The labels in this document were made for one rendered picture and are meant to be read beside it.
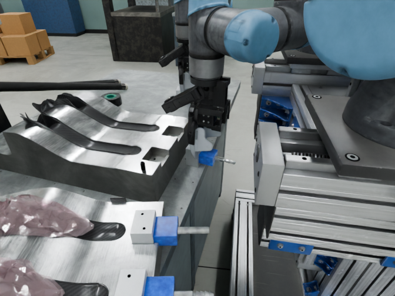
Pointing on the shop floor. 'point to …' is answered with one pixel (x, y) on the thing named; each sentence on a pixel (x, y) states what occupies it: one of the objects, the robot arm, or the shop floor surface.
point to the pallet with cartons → (22, 39)
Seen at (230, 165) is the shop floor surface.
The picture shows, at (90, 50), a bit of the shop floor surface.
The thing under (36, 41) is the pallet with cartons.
